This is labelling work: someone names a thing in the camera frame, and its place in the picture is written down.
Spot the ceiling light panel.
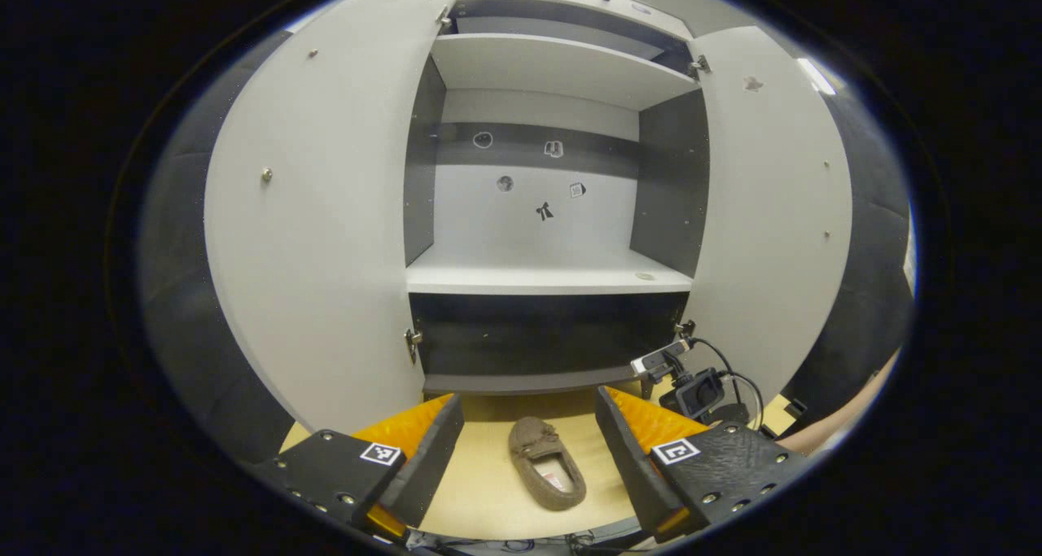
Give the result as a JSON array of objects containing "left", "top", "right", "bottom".
[{"left": 794, "top": 58, "right": 839, "bottom": 97}]

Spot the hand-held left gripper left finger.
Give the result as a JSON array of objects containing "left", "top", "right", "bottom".
[{"left": 248, "top": 393, "right": 465, "bottom": 545}]

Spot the white cabinet door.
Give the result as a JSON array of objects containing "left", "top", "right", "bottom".
[
  {"left": 680, "top": 25, "right": 854, "bottom": 410},
  {"left": 204, "top": 0, "right": 455, "bottom": 436}
]

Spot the white cabinet shelf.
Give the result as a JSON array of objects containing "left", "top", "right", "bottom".
[
  {"left": 430, "top": 33, "right": 703, "bottom": 112},
  {"left": 405, "top": 243, "right": 694, "bottom": 296}
]

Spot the black backdrop cloth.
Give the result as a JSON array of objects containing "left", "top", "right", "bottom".
[{"left": 137, "top": 31, "right": 917, "bottom": 466}]

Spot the brown slipper shoe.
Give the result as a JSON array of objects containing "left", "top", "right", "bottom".
[{"left": 509, "top": 416, "right": 588, "bottom": 512}]

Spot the white shoe cabinet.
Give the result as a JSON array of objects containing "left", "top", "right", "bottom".
[{"left": 403, "top": 0, "right": 711, "bottom": 398}]

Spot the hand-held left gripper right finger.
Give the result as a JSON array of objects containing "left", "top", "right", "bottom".
[{"left": 594, "top": 385, "right": 811, "bottom": 541}]

